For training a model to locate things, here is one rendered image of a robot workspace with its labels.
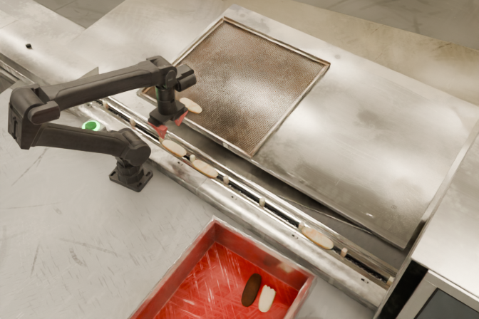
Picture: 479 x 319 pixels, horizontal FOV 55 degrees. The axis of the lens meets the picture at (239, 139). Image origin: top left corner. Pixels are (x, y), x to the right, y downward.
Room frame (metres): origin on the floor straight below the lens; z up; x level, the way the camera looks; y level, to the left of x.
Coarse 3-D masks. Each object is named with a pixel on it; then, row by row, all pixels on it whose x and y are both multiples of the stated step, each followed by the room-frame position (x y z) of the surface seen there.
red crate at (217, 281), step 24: (216, 264) 0.63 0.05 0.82; (240, 264) 0.63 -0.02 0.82; (192, 288) 0.56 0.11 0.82; (216, 288) 0.56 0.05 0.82; (240, 288) 0.56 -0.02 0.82; (288, 288) 0.57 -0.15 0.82; (168, 312) 0.49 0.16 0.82; (192, 312) 0.49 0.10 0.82; (216, 312) 0.49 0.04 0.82; (240, 312) 0.50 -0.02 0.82; (264, 312) 0.50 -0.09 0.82
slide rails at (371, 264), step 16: (128, 112) 1.21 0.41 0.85; (160, 144) 1.05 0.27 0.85; (224, 176) 0.93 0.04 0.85; (256, 192) 0.87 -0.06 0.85; (288, 224) 0.75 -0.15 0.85; (304, 224) 0.76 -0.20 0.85; (336, 240) 0.71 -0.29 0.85; (336, 256) 0.66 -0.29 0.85; (352, 256) 0.66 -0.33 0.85; (384, 272) 0.61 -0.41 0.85
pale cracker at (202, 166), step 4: (196, 160) 0.98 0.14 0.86; (192, 164) 0.97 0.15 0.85; (196, 164) 0.96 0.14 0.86; (200, 164) 0.96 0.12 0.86; (204, 164) 0.96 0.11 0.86; (208, 164) 0.97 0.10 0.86; (196, 168) 0.95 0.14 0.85; (200, 168) 0.95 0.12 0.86; (204, 168) 0.95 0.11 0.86; (208, 168) 0.95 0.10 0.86; (212, 168) 0.95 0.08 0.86; (204, 172) 0.93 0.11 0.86; (208, 172) 0.93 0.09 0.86; (212, 172) 0.93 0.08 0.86; (216, 172) 0.93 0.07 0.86; (208, 176) 0.92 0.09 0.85; (212, 176) 0.92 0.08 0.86; (216, 176) 0.92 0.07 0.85
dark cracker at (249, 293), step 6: (252, 276) 0.59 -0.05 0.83; (258, 276) 0.60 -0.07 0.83; (252, 282) 0.58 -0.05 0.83; (258, 282) 0.58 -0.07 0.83; (246, 288) 0.56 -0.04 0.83; (252, 288) 0.56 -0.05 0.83; (258, 288) 0.56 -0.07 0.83; (246, 294) 0.54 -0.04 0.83; (252, 294) 0.54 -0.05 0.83; (246, 300) 0.52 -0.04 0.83; (252, 300) 0.53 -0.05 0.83; (246, 306) 0.51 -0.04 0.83
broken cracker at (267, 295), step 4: (264, 288) 0.56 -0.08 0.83; (268, 288) 0.56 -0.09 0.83; (264, 292) 0.55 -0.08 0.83; (268, 292) 0.55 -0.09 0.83; (272, 292) 0.55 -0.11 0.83; (276, 292) 0.55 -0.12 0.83; (260, 296) 0.54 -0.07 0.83; (264, 296) 0.54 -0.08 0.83; (268, 296) 0.54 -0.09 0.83; (272, 296) 0.54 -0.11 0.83; (260, 300) 0.53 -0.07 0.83; (264, 300) 0.53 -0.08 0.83; (268, 300) 0.53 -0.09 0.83; (272, 300) 0.53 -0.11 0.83; (260, 304) 0.52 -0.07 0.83; (264, 304) 0.52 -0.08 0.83; (268, 304) 0.52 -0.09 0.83; (260, 308) 0.51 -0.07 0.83; (264, 308) 0.51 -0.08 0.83; (268, 308) 0.51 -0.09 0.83
